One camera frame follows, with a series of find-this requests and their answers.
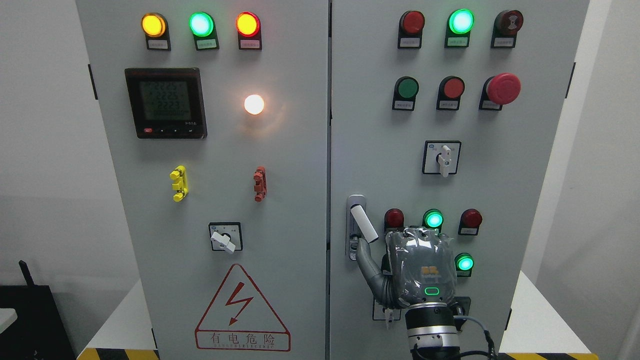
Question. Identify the dark red buzzer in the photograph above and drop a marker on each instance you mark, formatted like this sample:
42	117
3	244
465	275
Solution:
505	29

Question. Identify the white selector switch upper right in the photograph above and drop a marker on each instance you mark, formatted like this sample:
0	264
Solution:
441	157

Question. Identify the green indicator light lower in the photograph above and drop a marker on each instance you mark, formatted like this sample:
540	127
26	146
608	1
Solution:
464	264

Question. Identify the yellow terminal block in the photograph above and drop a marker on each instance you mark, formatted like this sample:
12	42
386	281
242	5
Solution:
180	183

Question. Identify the red indicator light middle left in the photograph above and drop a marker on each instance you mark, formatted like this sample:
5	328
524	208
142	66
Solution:
393	220

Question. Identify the red indicator light top right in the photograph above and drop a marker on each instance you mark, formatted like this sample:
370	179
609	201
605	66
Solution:
410	30

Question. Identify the red electric warning sticker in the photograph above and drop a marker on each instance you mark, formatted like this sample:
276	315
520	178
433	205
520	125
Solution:
239	317

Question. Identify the red push button upper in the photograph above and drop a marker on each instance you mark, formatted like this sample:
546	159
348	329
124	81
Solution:
450	91

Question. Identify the green indicator light top right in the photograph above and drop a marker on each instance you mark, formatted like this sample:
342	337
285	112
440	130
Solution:
458	28

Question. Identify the white selector switch lower right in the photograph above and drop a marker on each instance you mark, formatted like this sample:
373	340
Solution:
385	315

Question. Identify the white selector switch left door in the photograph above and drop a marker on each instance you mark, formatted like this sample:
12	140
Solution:
226	236

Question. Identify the white glowing indicator light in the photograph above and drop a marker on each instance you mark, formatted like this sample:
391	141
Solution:
254	104

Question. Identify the silver door handle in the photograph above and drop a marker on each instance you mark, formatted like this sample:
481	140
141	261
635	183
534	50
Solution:
358	225

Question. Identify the black box at left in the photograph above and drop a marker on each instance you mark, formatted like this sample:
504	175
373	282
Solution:
38	332

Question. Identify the red indicator light middle right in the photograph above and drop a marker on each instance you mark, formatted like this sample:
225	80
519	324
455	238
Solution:
470	222

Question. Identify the black rotary selector switch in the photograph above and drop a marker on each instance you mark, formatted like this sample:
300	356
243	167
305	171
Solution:
460	306

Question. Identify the grey cabinet door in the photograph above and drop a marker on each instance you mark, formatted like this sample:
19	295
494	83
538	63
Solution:
284	236
378	152

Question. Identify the red emergency stop button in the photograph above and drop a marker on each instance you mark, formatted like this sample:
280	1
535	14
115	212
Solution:
499	90

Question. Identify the black digital power meter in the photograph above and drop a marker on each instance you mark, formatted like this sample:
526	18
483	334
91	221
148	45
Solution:
167	103

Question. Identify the yellow indicator light top left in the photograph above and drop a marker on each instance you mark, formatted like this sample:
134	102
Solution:
156	32

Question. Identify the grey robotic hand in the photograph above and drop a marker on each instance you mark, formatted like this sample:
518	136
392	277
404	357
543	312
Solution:
422	268

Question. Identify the white selector switch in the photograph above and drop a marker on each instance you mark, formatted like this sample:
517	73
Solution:
385	315
441	157

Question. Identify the red indicator light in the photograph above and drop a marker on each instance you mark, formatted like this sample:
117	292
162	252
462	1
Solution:
393	220
470	222
410	30
249	31

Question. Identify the green indicator light top left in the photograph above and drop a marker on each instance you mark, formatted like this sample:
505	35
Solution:
204	31

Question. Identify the red terminal block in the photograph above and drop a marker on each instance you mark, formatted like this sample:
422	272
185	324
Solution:
260	186

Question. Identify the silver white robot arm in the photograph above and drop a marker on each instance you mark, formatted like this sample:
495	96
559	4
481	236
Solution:
431	331

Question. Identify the red indicator light top left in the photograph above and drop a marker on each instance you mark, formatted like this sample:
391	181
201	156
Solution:
249	31

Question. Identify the green indicator light middle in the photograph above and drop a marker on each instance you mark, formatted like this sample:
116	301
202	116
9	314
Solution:
433	219

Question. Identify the green push button upper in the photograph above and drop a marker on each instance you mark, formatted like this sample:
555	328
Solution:
404	95

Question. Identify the green indicator light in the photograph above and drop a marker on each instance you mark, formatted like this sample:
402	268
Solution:
204	31
464	264
433	219
458	28

